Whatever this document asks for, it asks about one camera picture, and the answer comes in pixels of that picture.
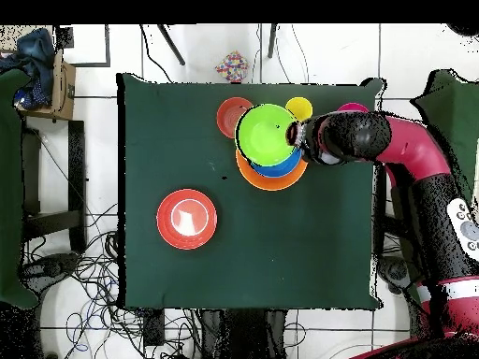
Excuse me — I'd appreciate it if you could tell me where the yellow cup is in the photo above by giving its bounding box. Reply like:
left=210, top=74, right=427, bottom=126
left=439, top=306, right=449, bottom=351
left=284, top=96, right=314, bottom=122

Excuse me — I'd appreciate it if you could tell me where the green bowl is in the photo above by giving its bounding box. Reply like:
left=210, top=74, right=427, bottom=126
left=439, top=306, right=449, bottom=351
left=234, top=103, right=298, bottom=167

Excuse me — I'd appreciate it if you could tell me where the large blue bowl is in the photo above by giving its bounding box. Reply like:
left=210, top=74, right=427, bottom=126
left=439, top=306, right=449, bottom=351
left=249, top=147, right=303, bottom=179

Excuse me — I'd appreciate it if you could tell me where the large orange bowl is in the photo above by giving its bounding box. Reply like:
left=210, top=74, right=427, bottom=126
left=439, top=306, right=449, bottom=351
left=235, top=149, right=309, bottom=192

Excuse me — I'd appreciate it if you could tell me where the pink bowl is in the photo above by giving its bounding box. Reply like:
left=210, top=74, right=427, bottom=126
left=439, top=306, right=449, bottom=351
left=336, top=102, right=370, bottom=113

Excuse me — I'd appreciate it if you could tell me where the wide red bowl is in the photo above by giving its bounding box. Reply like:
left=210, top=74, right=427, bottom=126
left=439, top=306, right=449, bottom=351
left=156, top=188, right=219, bottom=251

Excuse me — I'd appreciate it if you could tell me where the small red bowl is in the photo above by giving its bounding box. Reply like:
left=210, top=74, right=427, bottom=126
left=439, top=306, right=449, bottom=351
left=215, top=96, right=254, bottom=140

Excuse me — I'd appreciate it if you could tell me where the colourful patterned box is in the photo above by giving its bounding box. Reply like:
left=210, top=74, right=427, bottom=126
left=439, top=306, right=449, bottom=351
left=214, top=50, right=250, bottom=83

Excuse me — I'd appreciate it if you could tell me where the black tripod leg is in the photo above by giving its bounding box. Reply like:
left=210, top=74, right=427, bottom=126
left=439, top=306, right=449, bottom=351
left=156, top=23, right=187, bottom=67
left=267, top=23, right=279, bottom=60

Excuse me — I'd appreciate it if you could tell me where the dark green tablecloth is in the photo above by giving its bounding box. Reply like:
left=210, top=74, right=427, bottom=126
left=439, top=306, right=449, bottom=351
left=117, top=72, right=386, bottom=311

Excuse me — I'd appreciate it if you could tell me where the green cloth covered table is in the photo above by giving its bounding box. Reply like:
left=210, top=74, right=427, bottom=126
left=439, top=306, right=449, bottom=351
left=409, top=69, right=479, bottom=210
left=0, top=68, right=39, bottom=310

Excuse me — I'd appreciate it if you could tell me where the cardboard box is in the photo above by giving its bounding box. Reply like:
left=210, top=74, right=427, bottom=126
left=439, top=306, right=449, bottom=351
left=18, top=50, right=77, bottom=122

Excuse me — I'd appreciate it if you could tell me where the black floor box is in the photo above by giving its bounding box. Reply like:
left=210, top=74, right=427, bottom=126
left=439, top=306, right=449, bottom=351
left=143, top=309, right=166, bottom=347

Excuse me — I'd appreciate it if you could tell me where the blue cloth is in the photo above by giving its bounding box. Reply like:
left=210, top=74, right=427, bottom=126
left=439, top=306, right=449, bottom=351
left=0, top=28, right=56, bottom=109

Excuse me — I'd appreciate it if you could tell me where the black floor frame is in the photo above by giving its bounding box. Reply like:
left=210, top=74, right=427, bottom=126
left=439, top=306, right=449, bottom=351
left=55, top=23, right=112, bottom=69

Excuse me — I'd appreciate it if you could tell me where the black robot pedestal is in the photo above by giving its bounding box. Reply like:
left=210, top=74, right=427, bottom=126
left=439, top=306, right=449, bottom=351
left=199, top=309, right=289, bottom=359

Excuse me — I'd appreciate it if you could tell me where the tangle of cables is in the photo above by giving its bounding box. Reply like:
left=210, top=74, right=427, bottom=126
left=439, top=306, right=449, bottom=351
left=20, top=203, right=203, bottom=359

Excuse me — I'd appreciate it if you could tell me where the black stool frame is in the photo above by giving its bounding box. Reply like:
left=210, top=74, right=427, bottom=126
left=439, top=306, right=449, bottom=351
left=21, top=120, right=88, bottom=254

